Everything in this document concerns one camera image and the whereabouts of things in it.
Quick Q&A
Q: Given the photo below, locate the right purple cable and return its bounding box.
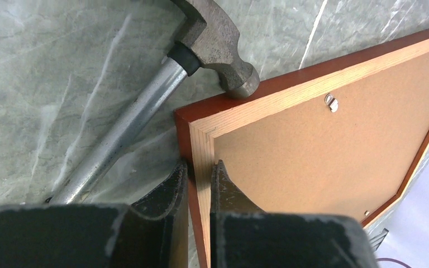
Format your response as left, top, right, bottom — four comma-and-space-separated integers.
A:
375, 257, 413, 268

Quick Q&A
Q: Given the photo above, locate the steel claw hammer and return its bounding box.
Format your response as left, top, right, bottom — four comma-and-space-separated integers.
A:
49, 0, 260, 204

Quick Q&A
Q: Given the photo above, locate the red wooden picture frame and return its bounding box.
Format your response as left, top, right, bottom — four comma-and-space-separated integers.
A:
174, 29, 429, 267

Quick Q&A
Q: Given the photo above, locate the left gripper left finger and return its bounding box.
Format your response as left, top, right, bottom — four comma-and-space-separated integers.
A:
0, 162, 188, 267

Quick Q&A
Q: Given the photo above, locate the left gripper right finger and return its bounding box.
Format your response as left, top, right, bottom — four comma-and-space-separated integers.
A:
210, 161, 378, 267

